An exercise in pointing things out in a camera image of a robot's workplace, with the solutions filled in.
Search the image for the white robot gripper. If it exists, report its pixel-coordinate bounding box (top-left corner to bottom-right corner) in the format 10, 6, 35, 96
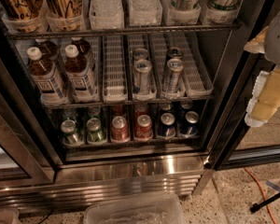
244, 11, 280, 128

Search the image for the empty white shelf tray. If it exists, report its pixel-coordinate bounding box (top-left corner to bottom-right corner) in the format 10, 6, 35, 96
103, 35, 128, 103

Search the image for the stainless steel display fridge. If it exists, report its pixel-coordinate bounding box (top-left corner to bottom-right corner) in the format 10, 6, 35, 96
0, 0, 280, 213

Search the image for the tea bottle back right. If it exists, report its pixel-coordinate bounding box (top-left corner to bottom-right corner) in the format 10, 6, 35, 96
71, 37, 95, 70

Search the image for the tea bottle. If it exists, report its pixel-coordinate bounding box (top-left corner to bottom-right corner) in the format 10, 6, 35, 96
35, 39, 59, 61
27, 47, 68, 105
71, 37, 95, 70
64, 45, 97, 103

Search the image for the tea bottle front right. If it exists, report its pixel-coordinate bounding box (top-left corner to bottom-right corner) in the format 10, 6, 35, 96
64, 45, 97, 103

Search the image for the brown drink bottle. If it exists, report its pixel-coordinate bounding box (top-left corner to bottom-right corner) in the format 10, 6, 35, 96
46, 0, 85, 32
0, 0, 43, 33

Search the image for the tea bottle front left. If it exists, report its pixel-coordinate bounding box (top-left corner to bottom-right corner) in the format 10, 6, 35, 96
27, 47, 68, 105

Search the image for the tea bottle back left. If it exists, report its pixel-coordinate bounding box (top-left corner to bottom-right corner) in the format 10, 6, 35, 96
35, 39, 59, 61

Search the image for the brown drink bottle far left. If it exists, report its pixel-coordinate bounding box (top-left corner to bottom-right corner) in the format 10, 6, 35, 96
0, 0, 43, 33

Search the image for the empty white tray right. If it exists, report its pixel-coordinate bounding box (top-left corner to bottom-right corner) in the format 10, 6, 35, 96
172, 32, 214, 97

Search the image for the green label can right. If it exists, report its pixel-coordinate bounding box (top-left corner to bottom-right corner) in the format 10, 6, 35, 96
204, 0, 239, 24

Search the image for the green label can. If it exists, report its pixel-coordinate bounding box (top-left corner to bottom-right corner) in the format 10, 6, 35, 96
162, 0, 201, 25
204, 0, 239, 24

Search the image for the blue soda can front right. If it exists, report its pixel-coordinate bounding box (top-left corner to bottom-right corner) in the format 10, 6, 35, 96
180, 111, 199, 136

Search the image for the blue soda can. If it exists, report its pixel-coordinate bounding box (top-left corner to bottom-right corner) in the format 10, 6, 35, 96
158, 113, 175, 137
180, 111, 199, 136

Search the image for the silver tall can back right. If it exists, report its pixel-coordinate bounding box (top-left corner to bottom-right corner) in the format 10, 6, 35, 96
166, 47, 183, 60

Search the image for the silver tall can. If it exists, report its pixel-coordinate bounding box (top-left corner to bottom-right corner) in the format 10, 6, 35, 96
133, 59, 152, 95
166, 47, 183, 60
133, 48, 148, 61
162, 58, 184, 93

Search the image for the silver tall can front right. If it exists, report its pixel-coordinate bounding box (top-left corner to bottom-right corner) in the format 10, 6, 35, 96
162, 58, 184, 93

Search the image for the green label can left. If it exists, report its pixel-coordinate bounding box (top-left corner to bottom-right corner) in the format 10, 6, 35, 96
162, 0, 201, 25

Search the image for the blue soda can front left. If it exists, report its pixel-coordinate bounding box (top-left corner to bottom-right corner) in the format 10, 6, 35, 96
158, 113, 175, 137

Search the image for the silver tall can front left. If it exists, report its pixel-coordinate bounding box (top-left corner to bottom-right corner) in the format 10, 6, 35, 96
133, 59, 152, 95

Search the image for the silver tall can back left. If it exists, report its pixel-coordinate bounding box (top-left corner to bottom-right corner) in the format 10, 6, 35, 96
133, 48, 148, 61

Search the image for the red soda can front right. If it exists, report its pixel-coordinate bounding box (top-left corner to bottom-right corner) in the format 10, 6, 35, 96
135, 115, 153, 139

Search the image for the red soda can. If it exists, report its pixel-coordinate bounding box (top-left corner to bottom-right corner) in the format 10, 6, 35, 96
135, 115, 153, 139
111, 116, 129, 141

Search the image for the black stand leg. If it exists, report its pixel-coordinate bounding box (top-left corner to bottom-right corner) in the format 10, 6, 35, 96
250, 192, 280, 213

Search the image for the red soda can front left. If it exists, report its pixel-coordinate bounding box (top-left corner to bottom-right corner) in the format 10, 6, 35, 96
111, 116, 129, 141

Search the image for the clear plastic bin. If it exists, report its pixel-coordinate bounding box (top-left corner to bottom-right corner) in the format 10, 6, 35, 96
83, 192, 186, 224

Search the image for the green soda can front right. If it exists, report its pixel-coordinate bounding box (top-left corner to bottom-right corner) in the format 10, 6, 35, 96
87, 118, 105, 143

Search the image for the green soda can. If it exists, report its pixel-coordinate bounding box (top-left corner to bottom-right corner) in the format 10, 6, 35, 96
87, 118, 105, 143
61, 119, 82, 145

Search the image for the green soda can front left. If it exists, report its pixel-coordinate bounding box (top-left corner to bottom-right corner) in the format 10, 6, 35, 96
61, 119, 82, 145

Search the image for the orange cable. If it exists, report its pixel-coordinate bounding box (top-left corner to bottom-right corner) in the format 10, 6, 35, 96
244, 167, 277, 224

